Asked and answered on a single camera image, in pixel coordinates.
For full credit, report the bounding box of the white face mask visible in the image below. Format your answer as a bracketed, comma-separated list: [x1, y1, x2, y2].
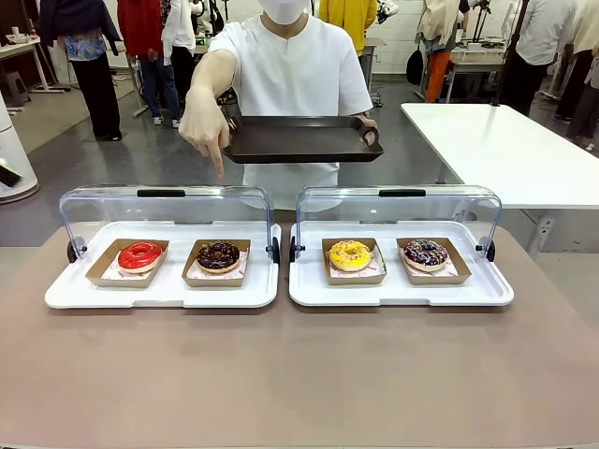
[260, 0, 308, 25]

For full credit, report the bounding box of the chocolate sprinkled donut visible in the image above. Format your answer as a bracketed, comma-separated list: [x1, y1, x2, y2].
[196, 240, 241, 275]

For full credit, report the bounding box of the bystander in blue patterned shirt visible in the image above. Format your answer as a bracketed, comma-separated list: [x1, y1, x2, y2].
[39, 0, 124, 141]

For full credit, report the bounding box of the brown cardboard donut box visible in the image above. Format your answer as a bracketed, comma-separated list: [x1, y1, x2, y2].
[181, 239, 252, 288]
[396, 237, 472, 286]
[321, 237, 388, 286]
[84, 239, 170, 288]

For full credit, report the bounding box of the grey background workbench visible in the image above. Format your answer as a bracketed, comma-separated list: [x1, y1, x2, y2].
[446, 44, 512, 105]

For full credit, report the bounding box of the white table leg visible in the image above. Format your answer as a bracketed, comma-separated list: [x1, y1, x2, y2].
[527, 208, 563, 254]

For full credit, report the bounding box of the black clamped pole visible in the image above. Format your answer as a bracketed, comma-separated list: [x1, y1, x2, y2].
[489, 0, 531, 108]

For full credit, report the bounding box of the clear display case lid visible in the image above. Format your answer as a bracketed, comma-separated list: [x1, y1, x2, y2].
[295, 185, 503, 256]
[58, 184, 274, 263]

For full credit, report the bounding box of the large white table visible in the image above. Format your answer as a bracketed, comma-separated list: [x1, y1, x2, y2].
[400, 102, 599, 210]

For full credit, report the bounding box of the person in white shirt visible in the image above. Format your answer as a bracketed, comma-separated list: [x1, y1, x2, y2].
[208, 12, 373, 211]

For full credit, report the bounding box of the bystander in orange trousers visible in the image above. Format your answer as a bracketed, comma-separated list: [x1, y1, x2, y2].
[416, 0, 470, 104]

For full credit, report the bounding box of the white display case base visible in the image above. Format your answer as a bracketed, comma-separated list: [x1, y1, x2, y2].
[288, 220, 515, 308]
[44, 220, 282, 310]

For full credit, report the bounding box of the red glazed donut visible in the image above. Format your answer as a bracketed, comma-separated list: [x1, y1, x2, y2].
[117, 240, 164, 275]

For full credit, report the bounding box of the bystander in red top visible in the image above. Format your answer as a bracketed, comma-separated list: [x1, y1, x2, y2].
[116, 0, 182, 128]

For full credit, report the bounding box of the chocolate donut with coloured sprinkles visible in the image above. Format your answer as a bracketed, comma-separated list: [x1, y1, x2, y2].
[402, 239, 449, 272]

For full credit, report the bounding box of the bystander in white shirt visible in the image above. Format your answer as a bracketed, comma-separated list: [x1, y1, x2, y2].
[498, 0, 577, 118]

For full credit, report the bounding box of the bystander in beige top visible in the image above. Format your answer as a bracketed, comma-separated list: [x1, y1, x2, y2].
[554, 0, 599, 152]

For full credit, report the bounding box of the person's left hand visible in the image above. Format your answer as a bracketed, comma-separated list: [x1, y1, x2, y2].
[358, 113, 379, 147]

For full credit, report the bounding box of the black hanging bag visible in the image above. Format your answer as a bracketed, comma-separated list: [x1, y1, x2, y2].
[405, 44, 425, 86]

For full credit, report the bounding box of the person's right forearm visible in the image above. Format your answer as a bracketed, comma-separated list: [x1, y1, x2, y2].
[185, 48, 238, 102]

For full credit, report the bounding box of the white background desk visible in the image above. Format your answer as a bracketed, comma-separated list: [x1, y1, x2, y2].
[0, 33, 72, 94]

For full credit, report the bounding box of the dark brown serving tray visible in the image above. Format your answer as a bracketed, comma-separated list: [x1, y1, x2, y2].
[221, 115, 385, 165]

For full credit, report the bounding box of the white cylindrical stand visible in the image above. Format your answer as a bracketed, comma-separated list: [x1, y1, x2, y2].
[0, 88, 41, 205]

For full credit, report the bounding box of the person's right hand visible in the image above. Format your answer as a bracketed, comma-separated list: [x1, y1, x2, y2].
[178, 86, 231, 181]

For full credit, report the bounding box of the white smiley print paper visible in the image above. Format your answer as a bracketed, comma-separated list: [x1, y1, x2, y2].
[186, 250, 250, 280]
[402, 255, 459, 279]
[108, 260, 163, 280]
[329, 252, 387, 280]

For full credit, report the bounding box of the grey plastic stool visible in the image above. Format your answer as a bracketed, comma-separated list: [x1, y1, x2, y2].
[0, 74, 30, 111]

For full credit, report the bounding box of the yellow sprinkled donut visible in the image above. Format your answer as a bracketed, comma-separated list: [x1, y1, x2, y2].
[329, 239, 373, 273]

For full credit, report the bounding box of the bystander in yellow jacket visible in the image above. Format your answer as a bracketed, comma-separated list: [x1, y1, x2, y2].
[317, 0, 378, 58]

